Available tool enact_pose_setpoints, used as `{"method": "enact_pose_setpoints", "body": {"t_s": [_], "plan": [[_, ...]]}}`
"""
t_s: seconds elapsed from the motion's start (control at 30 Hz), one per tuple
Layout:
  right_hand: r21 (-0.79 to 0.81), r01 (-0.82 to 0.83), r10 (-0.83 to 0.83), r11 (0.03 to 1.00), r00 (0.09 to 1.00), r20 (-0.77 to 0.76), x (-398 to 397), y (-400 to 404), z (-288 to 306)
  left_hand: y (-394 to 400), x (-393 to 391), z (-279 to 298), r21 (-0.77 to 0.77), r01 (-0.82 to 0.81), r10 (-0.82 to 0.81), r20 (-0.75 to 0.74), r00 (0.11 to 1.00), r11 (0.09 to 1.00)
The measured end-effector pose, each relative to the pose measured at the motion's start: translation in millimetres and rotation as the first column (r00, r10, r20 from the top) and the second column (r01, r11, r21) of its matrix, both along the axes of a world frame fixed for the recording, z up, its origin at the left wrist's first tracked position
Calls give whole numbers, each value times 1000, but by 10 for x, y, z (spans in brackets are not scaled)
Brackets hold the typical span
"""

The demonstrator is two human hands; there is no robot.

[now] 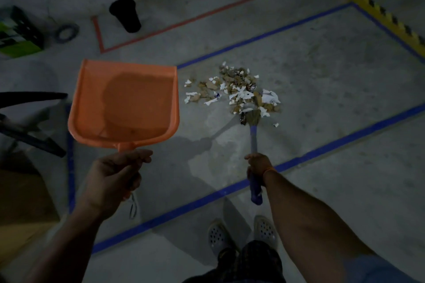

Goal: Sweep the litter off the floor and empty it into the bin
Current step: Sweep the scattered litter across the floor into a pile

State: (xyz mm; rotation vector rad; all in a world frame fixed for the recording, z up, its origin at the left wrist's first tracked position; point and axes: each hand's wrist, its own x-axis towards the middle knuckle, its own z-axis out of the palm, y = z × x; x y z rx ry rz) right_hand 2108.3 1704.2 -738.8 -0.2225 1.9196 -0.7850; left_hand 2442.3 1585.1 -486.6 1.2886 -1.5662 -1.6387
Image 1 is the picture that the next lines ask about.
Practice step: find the person's right hand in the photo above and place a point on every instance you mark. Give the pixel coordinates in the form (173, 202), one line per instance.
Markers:
(260, 166)

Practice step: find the person's left hand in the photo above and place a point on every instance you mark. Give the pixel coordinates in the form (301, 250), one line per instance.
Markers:
(113, 180)

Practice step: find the orange plastic dustpan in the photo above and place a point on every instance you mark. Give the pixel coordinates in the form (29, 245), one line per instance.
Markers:
(126, 103)

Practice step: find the pile of paper scraps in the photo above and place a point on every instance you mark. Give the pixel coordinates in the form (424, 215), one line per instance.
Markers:
(239, 90)

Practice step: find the black bucket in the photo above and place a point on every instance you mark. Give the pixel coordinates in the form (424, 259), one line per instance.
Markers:
(127, 15)

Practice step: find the person's left forearm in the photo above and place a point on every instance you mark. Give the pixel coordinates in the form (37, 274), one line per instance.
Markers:
(59, 246)

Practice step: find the person's right forearm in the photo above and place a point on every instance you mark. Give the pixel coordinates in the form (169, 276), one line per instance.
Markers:
(315, 226)

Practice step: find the orange wrist band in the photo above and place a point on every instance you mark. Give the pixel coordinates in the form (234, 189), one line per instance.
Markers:
(268, 171)

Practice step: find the black patterned trousers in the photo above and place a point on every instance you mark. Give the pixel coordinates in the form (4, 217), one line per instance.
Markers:
(252, 263)

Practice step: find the black plastic table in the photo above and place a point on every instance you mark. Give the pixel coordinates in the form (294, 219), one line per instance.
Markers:
(30, 120)

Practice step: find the blue patterned shirt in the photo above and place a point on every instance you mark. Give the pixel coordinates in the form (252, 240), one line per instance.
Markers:
(375, 269)

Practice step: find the green and black crate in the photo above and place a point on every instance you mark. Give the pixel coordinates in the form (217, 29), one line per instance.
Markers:
(20, 34)

